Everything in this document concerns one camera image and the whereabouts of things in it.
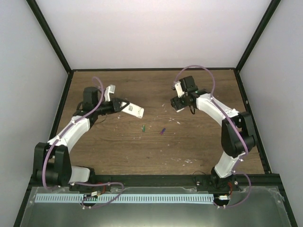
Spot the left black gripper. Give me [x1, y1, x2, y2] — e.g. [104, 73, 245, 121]
[95, 98, 130, 115]

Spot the white remote control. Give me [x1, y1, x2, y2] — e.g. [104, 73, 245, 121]
[122, 103, 144, 119]

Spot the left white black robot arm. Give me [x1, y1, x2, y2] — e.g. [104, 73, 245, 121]
[33, 86, 131, 191]

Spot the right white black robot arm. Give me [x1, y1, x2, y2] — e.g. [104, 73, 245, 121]
[170, 76, 257, 191]

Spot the grey metal front plate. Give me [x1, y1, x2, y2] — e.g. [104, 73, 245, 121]
[21, 186, 291, 227]

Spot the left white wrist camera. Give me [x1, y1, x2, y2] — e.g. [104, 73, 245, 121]
[104, 85, 116, 102]

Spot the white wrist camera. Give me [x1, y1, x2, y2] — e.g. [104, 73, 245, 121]
[172, 81, 185, 98]
[104, 85, 116, 102]

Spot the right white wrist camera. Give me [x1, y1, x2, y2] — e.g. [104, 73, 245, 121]
[172, 81, 185, 98]

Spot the black front mounting rail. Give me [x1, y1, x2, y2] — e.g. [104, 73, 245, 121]
[30, 174, 281, 190]

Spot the black aluminium frame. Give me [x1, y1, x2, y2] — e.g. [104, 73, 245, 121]
[14, 0, 298, 227]

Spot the light blue slotted cable duct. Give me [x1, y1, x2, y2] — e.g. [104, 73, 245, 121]
[35, 193, 214, 204]

